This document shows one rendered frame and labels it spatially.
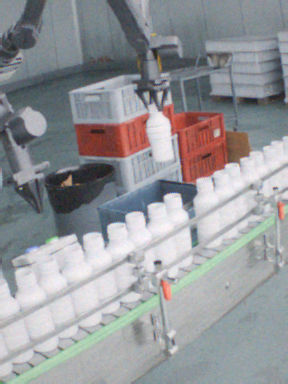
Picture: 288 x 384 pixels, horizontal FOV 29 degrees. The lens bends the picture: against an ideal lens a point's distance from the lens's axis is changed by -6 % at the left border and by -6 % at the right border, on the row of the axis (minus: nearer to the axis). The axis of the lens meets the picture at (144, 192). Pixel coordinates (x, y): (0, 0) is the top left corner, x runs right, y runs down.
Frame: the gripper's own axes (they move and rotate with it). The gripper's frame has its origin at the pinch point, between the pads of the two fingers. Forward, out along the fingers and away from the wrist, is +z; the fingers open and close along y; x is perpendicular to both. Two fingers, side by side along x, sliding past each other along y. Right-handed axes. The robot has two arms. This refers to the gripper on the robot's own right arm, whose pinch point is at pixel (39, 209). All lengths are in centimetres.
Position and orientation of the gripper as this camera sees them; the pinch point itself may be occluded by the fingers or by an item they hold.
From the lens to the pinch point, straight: 126.8
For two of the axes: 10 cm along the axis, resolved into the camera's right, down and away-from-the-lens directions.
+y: 6.7, -3.2, 6.7
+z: 3.8, 9.2, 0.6
